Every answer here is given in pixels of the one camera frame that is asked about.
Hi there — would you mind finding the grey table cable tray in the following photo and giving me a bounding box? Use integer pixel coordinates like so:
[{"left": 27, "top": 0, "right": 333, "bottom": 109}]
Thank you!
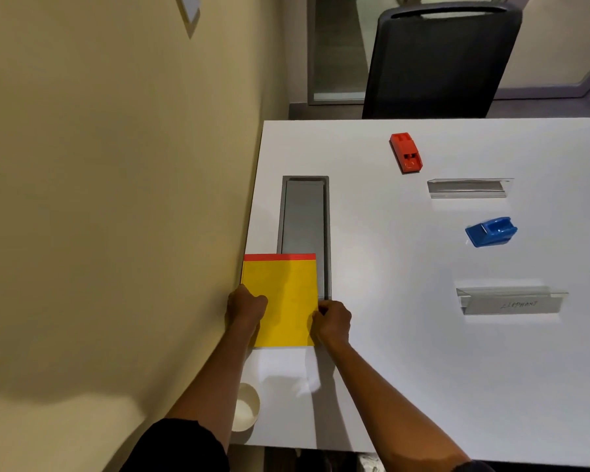
[{"left": 277, "top": 176, "right": 332, "bottom": 301}]

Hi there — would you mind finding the yellow notepad with red binding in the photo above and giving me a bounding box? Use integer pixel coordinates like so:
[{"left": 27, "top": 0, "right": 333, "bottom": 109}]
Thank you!
[{"left": 240, "top": 253, "right": 320, "bottom": 348}]

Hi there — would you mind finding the person's black left sleeve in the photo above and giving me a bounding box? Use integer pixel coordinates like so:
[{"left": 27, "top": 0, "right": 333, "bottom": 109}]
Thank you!
[{"left": 119, "top": 418, "right": 231, "bottom": 472}]

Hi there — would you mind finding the white paper cup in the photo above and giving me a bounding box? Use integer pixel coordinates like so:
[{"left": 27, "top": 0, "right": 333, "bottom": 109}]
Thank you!
[{"left": 232, "top": 383, "right": 261, "bottom": 433}]

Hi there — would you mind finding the black office chair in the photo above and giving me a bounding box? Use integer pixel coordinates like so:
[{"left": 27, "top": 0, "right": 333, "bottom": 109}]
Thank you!
[{"left": 362, "top": 2, "right": 523, "bottom": 120}]

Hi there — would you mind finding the person's right hand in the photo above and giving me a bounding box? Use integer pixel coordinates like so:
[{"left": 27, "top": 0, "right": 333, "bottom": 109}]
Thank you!
[{"left": 311, "top": 300, "right": 352, "bottom": 348}]

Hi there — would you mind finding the empty clear acrylic sign holder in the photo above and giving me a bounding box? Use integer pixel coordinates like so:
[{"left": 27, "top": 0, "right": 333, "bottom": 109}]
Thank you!
[{"left": 427, "top": 178, "right": 515, "bottom": 199}]

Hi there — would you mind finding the person's left forearm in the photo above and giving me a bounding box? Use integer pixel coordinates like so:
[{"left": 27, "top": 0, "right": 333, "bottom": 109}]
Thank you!
[{"left": 165, "top": 323, "right": 260, "bottom": 445}]

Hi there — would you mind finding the person's left hand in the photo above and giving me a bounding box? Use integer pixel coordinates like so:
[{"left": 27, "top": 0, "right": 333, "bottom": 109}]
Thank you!
[{"left": 226, "top": 284, "right": 268, "bottom": 332}]

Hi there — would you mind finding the clear sign holder with label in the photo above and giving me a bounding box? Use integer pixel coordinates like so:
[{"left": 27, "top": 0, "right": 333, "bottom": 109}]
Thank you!
[{"left": 456, "top": 286, "right": 569, "bottom": 316}]

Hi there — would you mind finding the person's right forearm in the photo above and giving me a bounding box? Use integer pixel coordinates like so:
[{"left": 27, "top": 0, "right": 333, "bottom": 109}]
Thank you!
[{"left": 323, "top": 337, "right": 472, "bottom": 472}]

